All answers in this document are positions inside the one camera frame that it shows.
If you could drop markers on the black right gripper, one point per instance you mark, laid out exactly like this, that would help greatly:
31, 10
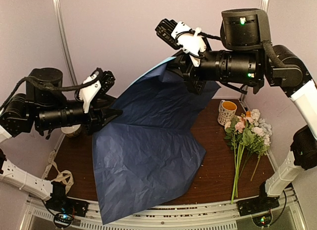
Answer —
180, 62

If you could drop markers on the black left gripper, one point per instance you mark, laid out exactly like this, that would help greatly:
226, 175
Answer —
96, 118

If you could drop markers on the blue wrapping paper sheet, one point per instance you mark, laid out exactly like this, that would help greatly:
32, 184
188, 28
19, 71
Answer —
148, 155

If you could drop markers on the blue hydrangea flower bunch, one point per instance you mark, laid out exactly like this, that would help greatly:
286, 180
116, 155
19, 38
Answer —
246, 134

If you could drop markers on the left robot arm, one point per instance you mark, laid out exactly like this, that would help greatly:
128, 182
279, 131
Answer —
47, 105

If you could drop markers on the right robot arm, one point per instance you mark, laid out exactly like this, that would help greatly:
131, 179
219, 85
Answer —
250, 59

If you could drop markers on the white fluted ceramic dish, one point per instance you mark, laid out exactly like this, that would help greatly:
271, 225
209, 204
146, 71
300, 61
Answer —
71, 131

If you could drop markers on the floral ceramic mug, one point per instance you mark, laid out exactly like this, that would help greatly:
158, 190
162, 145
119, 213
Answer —
226, 111

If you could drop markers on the cream ribbon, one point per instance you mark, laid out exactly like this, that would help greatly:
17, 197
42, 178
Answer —
65, 177

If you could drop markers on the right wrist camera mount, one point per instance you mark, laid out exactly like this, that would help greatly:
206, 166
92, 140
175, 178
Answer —
180, 36

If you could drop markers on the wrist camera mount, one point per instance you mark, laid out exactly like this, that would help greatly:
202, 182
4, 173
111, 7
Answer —
100, 82
180, 36

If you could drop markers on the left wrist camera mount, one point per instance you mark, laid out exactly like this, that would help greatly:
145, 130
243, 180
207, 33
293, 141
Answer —
100, 82

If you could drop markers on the left aluminium corner post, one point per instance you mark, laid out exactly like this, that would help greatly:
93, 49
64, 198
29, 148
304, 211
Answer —
64, 43

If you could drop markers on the front aluminium rail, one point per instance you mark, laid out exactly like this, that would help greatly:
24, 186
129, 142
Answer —
209, 216

